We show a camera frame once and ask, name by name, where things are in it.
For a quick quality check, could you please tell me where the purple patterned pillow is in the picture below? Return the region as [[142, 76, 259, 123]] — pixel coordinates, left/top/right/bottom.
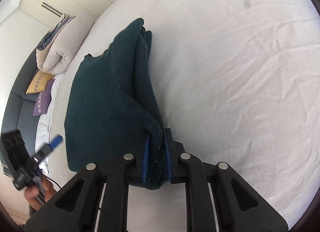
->
[[33, 79, 55, 117]]

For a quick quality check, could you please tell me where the dark green sweater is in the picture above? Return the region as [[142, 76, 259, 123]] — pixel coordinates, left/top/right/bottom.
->
[[64, 18, 167, 190]]

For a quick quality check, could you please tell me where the left hand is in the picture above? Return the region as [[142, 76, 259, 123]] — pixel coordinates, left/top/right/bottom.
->
[[24, 175, 60, 211]]

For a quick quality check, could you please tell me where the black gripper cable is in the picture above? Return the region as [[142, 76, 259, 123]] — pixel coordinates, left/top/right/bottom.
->
[[46, 176, 62, 191]]

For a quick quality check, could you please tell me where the dark grey headboard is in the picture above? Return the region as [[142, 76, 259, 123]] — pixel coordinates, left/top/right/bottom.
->
[[1, 50, 39, 155]]

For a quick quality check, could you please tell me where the white bed sheet mattress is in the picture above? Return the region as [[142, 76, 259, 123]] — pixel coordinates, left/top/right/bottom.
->
[[50, 0, 319, 228]]

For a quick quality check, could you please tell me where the white pillow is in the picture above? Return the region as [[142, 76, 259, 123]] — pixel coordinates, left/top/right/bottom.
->
[[35, 72, 66, 175]]

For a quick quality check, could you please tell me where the folded beige duvet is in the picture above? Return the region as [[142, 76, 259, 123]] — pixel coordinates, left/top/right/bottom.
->
[[36, 12, 97, 75]]

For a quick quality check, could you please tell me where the yellow patterned pillow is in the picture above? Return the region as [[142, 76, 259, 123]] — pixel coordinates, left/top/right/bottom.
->
[[26, 70, 54, 94]]

